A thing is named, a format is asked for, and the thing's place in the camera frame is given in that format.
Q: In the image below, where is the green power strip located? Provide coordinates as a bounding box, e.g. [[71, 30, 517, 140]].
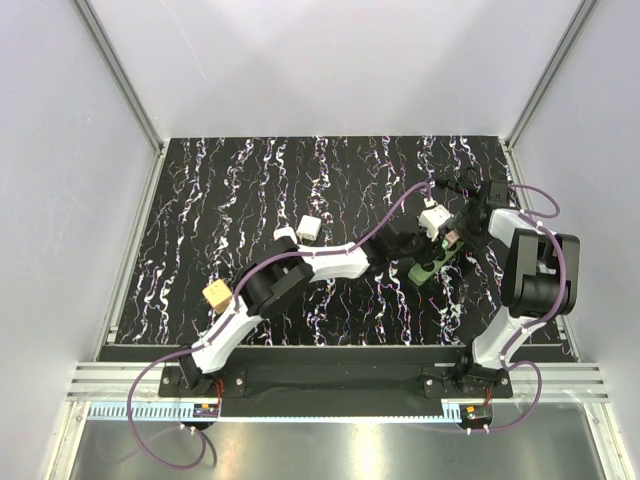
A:
[[408, 241, 465, 287]]

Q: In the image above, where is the white charger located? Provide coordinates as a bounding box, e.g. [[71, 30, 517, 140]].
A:
[[296, 215, 322, 242]]

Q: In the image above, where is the white plug adapter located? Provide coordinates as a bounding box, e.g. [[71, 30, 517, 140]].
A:
[[273, 226, 298, 244]]

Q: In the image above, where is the beige cube socket adapter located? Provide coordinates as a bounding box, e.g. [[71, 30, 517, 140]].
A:
[[202, 279, 233, 314]]

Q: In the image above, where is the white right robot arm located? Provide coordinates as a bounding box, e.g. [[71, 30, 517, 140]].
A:
[[450, 181, 581, 397]]

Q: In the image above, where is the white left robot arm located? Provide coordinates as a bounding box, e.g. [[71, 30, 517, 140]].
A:
[[179, 224, 438, 396]]

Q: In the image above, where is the pink plug on strip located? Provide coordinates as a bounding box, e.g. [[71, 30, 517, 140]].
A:
[[444, 230, 460, 250]]

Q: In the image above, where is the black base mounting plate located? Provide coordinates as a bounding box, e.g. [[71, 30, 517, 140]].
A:
[[159, 346, 513, 400]]

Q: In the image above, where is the metal front tray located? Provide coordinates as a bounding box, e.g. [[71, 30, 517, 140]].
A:
[[71, 404, 606, 479]]

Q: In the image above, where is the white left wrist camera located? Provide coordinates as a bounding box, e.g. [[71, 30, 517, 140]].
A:
[[418, 199, 453, 241]]

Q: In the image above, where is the black coiled cable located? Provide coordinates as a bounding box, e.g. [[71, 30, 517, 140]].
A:
[[434, 167, 484, 199]]

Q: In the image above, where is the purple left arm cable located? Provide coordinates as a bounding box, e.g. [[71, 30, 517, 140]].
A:
[[127, 180, 434, 471]]

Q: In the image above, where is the aluminium frame rail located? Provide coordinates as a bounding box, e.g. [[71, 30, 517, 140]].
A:
[[42, 1, 165, 479]]

